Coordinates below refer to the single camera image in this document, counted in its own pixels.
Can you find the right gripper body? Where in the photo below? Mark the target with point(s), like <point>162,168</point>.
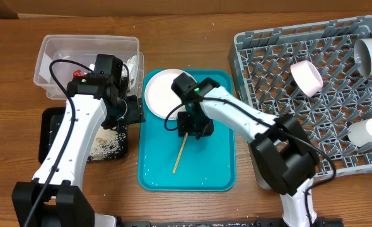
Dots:
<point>195,127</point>

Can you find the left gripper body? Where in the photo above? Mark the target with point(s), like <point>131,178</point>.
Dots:
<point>135,111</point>

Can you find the wooden chopstick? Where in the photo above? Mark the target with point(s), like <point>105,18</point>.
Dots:
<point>180,153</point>

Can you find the large white plate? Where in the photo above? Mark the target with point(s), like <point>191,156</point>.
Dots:
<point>159,96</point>

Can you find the white napkin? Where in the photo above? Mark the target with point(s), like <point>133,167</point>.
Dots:
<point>131,64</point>

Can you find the red snack wrapper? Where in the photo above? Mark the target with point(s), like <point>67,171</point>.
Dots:
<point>77,73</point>

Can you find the pink bowl with rice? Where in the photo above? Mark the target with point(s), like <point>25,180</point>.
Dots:
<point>307,77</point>

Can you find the white paper cup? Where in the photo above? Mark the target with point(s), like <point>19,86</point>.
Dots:
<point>360,133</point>

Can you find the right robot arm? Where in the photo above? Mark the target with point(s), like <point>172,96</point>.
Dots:
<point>281,151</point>

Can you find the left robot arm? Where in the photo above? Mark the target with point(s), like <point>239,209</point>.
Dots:
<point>54,196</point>

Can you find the grey dishwasher rack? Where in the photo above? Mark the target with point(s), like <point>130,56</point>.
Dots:
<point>260,62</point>

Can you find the pile of rice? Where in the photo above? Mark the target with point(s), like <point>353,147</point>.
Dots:
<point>109,144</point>

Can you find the teal serving tray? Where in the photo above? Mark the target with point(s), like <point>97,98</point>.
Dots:
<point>206,164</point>

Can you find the clear plastic bin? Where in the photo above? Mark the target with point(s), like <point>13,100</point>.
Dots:
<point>84,49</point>

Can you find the black tray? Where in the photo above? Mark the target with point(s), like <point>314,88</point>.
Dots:
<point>51,120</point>

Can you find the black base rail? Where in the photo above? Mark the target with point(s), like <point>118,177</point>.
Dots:
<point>272,222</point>

